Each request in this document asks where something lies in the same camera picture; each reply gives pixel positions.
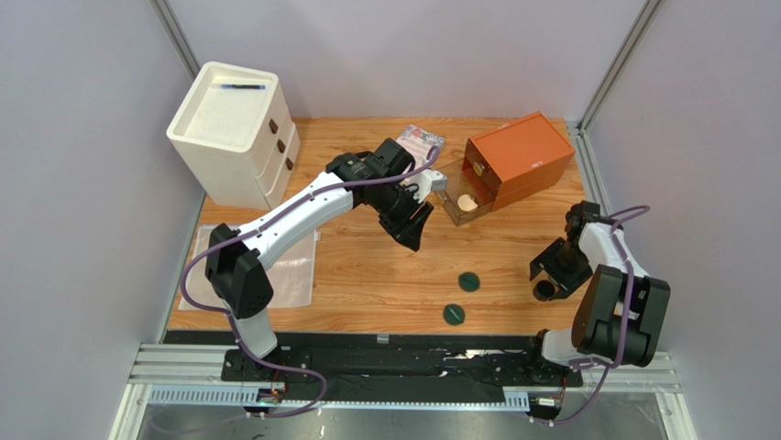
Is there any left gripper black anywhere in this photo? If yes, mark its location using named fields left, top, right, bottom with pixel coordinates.
left=371, top=181, right=435, bottom=253

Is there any small black jar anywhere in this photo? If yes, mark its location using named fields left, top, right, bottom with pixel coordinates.
left=533, top=280, right=557, bottom=302

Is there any gold lid cream jar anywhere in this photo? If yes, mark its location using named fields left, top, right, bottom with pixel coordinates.
left=456, top=193, right=479, bottom=213

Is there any clear acrylic drawer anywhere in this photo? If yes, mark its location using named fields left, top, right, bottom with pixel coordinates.
left=435, top=160, right=495, bottom=226

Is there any green round compact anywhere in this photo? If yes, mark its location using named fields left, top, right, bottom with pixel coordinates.
left=457, top=271, right=481, bottom=292
left=443, top=303, right=466, bottom=326

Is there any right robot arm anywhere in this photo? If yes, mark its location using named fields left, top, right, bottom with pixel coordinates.
left=529, top=201, right=671, bottom=369

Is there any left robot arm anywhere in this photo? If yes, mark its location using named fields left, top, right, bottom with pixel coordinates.
left=205, top=138, right=441, bottom=359

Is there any floral notebook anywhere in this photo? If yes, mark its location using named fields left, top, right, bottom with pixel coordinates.
left=395, top=125, right=446, bottom=170

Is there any clear mesh zipper pouch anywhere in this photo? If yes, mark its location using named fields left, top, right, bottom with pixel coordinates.
left=185, top=230, right=320, bottom=309

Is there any orange drawer box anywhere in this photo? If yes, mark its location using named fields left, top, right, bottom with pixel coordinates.
left=461, top=112, right=575, bottom=212

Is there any white drawer cabinet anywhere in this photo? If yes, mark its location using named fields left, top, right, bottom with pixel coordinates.
left=167, top=61, right=301, bottom=210

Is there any black pen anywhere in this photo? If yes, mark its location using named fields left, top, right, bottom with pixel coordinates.
left=217, top=83, right=267, bottom=91

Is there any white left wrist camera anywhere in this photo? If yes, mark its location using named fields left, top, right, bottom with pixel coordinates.
left=404, top=170, right=448, bottom=202

